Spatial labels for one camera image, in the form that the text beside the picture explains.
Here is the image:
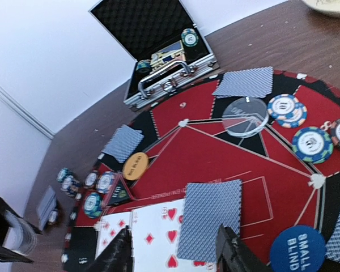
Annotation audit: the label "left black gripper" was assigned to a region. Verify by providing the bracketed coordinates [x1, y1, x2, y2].
[0, 189, 35, 264]

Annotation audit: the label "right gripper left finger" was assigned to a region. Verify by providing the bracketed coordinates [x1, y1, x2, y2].
[86, 226, 134, 272]

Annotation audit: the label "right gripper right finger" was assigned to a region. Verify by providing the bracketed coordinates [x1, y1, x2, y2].
[216, 224, 269, 272]

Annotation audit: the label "eight of diamonds card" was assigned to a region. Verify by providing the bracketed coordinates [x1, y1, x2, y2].
[95, 212, 131, 258]

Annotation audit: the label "eight of hearts card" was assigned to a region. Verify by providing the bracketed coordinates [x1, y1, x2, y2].
[131, 199, 215, 272]

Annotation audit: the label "face down community card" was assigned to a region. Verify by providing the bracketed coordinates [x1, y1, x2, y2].
[177, 179, 242, 262]

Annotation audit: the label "teal chip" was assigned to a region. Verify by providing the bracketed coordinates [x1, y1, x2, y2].
[83, 192, 103, 219]

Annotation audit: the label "light blue 10 chip stack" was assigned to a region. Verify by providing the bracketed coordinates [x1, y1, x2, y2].
[61, 175, 81, 197]

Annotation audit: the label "dark blue green chip stack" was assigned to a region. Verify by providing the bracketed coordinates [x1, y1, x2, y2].
[57, 167, 73, 183]

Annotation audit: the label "blue checkered card deck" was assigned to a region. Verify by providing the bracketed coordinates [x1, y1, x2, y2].
[5, 212, 37, 256]

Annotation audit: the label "red black chip stack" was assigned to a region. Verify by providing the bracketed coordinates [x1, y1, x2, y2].
[47, 209, 60, 226]

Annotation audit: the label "blue small blind button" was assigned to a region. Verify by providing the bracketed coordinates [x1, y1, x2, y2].
[269, 225, 326, 272]

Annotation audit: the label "chip on seat five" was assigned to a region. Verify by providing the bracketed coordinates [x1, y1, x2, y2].
[96, 171, 115, 194]

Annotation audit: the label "yellow big blind button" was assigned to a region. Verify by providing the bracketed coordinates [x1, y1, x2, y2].
[122, 152, 149, 181]

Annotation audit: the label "round red black poker mat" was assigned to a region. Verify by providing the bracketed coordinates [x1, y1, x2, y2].
[61, 66, 340, 272]

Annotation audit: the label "clear dealer button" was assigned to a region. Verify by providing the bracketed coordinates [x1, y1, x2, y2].
[222, 97, 269, 138]

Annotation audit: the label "aluminium poker case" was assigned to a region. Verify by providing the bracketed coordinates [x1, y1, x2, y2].
[90, 1, 219, 112]

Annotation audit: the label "card decks in case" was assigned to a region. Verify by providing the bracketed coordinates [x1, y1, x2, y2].
[150, 41, 186, 71]

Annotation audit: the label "chips in case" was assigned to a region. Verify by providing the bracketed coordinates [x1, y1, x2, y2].
[181, 28, 199, 47]

